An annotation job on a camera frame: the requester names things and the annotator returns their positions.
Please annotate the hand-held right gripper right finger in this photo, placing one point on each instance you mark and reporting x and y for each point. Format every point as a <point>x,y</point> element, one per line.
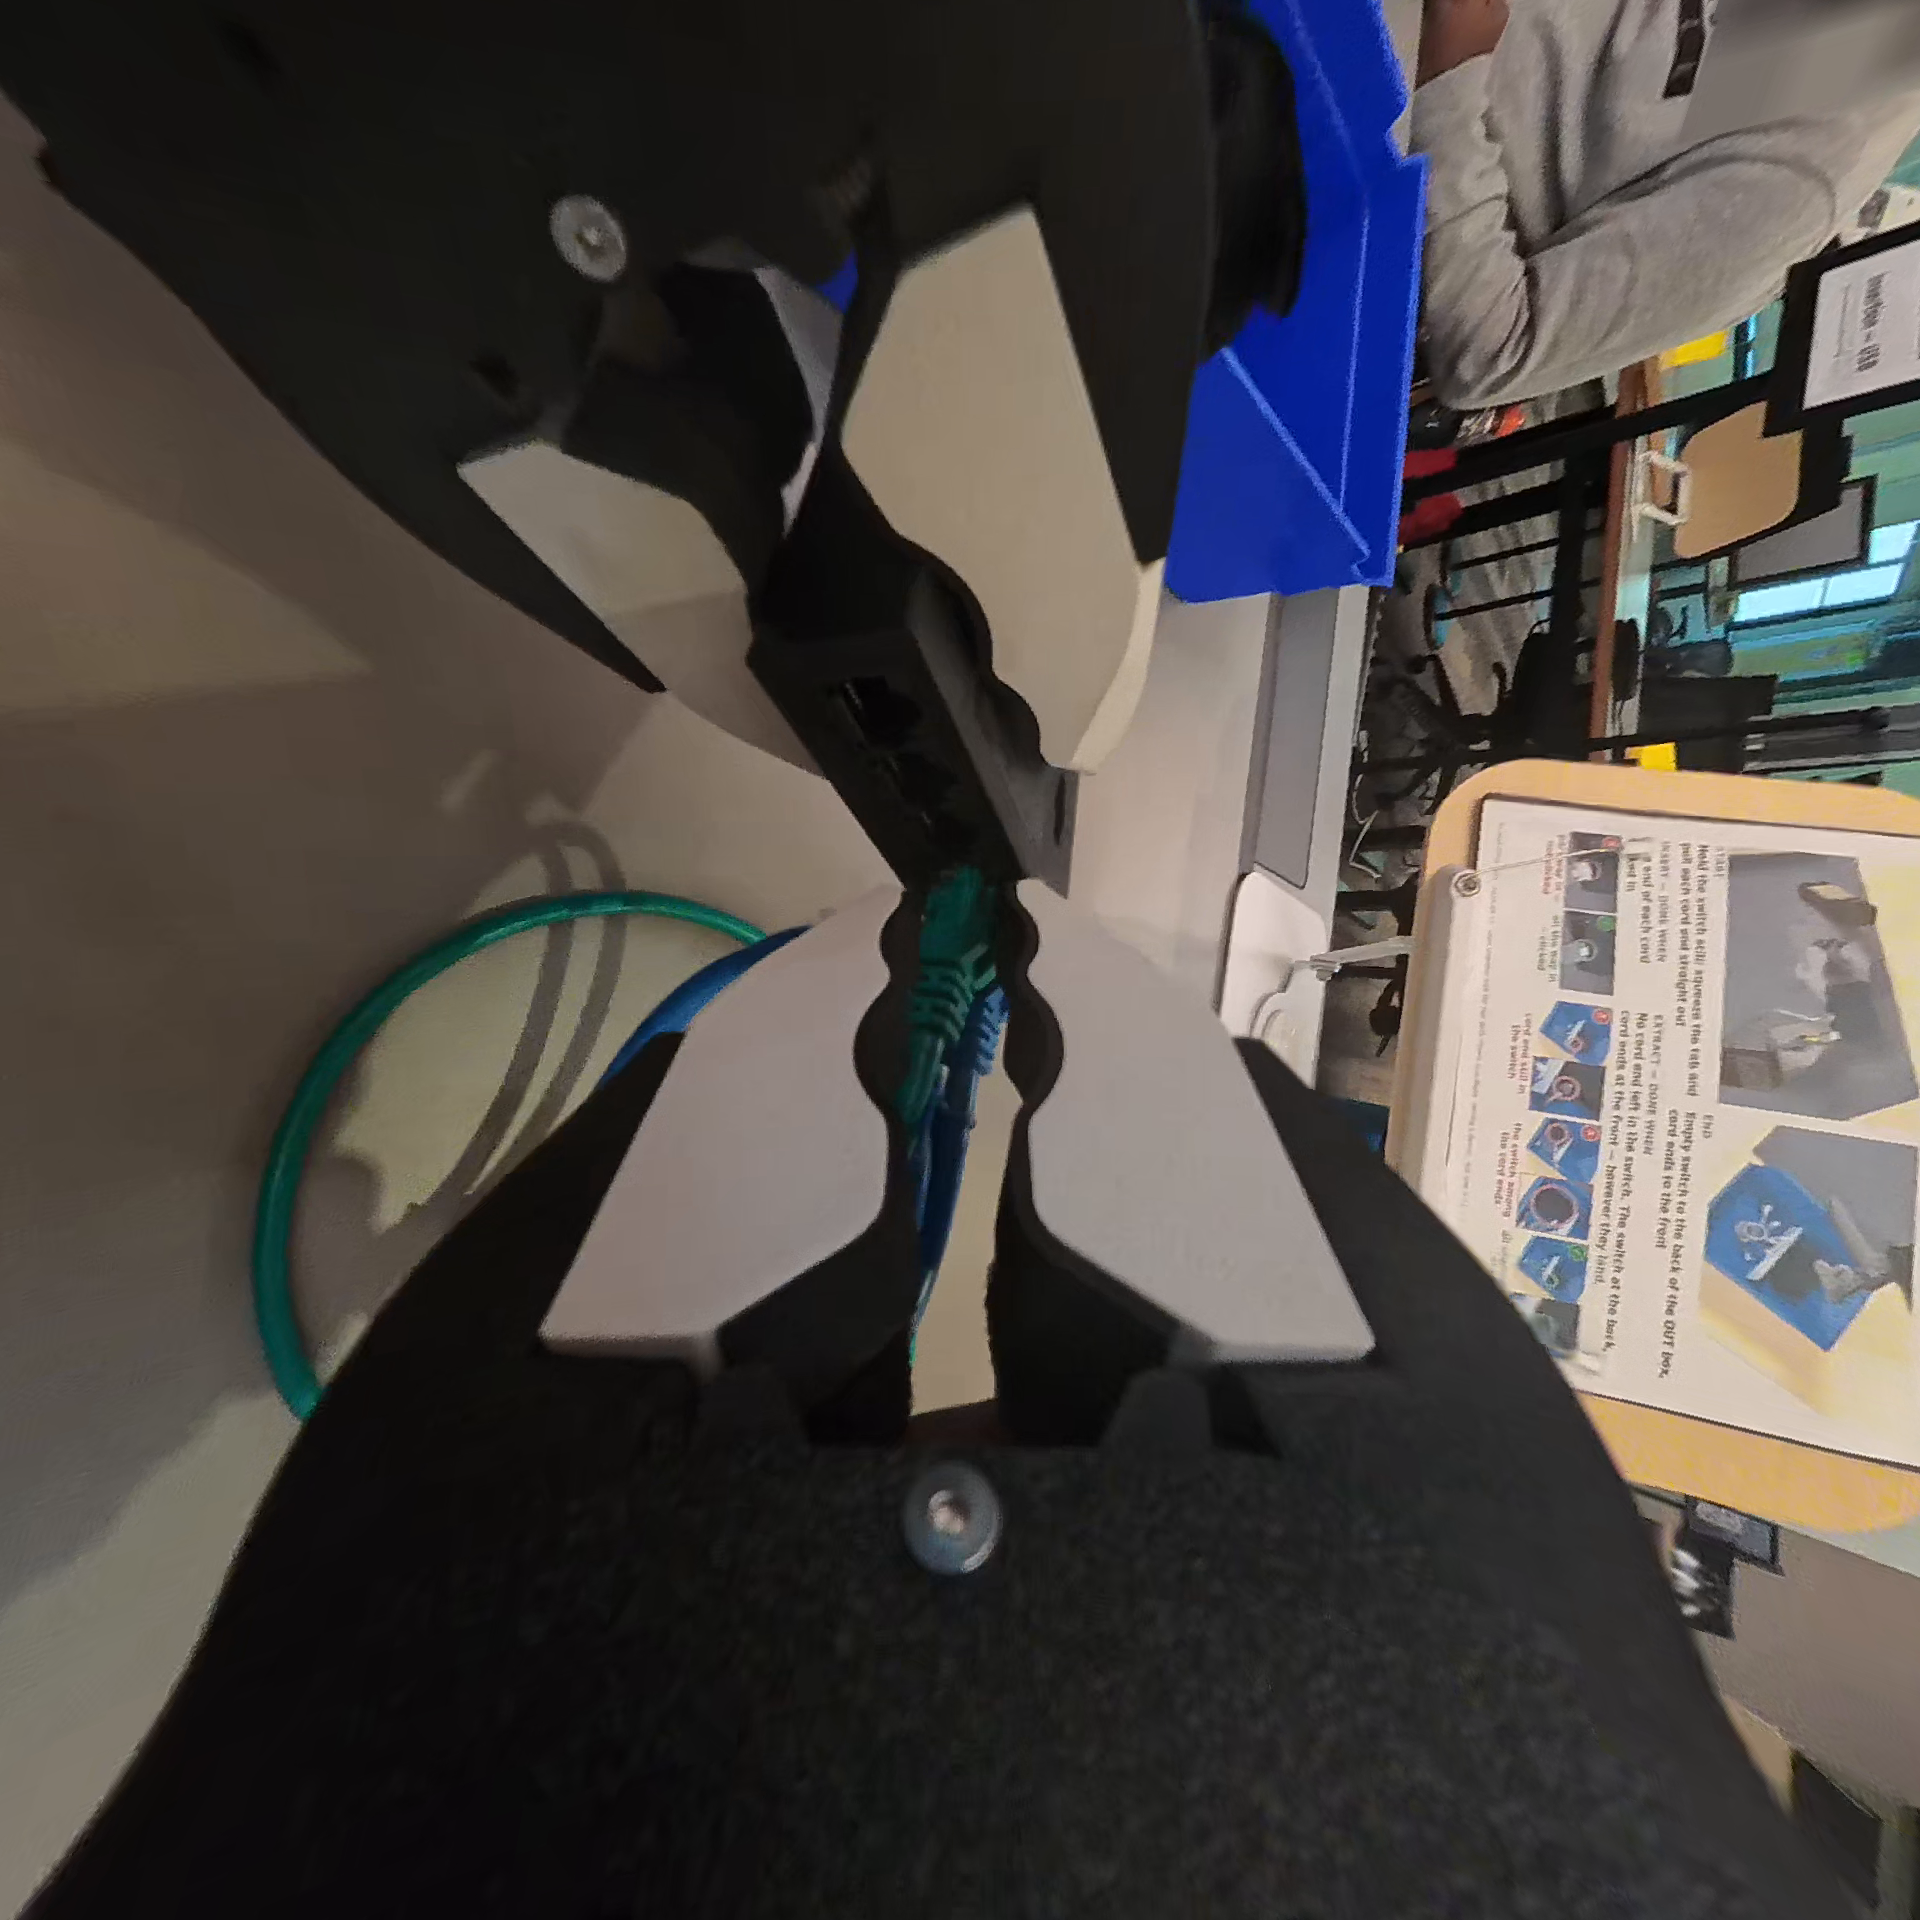
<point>1184,1185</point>

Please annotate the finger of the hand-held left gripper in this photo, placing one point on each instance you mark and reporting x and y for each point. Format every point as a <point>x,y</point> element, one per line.
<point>1003,451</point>
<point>615,555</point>

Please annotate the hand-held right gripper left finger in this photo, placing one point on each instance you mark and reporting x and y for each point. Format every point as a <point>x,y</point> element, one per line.
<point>704,1170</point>

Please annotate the black ethernet switch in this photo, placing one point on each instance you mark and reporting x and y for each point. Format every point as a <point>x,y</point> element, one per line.
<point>863,704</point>

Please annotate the blue plastic bin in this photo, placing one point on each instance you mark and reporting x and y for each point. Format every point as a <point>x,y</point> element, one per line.
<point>1305,451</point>

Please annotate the white stand base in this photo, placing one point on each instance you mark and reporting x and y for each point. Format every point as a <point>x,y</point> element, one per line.
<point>1267,960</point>

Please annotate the instruction sheet on wooden board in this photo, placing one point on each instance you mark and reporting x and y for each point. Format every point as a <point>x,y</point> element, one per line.
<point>1800,974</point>

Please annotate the black framed sign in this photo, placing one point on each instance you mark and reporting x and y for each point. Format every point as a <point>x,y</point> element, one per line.
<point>1860,329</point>

